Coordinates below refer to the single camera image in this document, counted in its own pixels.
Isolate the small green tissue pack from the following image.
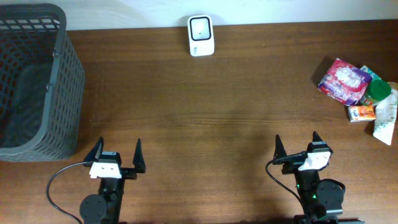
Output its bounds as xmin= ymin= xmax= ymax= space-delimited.
xmin=360 ymin=65 xmax=381 ymax=81

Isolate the grey plastic basket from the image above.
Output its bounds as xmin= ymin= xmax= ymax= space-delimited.
xmin=1 ymin=4 xmax=85 ymax=162

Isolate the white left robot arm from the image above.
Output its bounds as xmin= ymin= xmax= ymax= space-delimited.
xmin=80 ymin=137 xmax=146 ymax=224

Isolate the green lid jar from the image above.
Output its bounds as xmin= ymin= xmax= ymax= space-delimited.
xmin=360 ymin=80 xmax=391 ymax=106

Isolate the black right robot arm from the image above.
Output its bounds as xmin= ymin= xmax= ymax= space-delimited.
xmin=266 ymin=131 xmax=362 ymax=224

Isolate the red purple snack pack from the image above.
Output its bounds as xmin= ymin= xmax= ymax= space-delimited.
xmin=318 ymin=58 xmax=373 ymax=106

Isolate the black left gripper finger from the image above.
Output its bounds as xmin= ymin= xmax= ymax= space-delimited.
xmin=83 ymin=136 xmax=104 ymax=167
xmin=132 ymin=139 xmax=146 ymax=173

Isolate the white barcode scanner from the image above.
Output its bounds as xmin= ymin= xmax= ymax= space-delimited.
xmin=187 ymin=15 xmax=215 ymax=57

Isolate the small orange box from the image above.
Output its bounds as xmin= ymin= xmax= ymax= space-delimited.
xmin=348 ymin=105 xmax=376 ymax=123

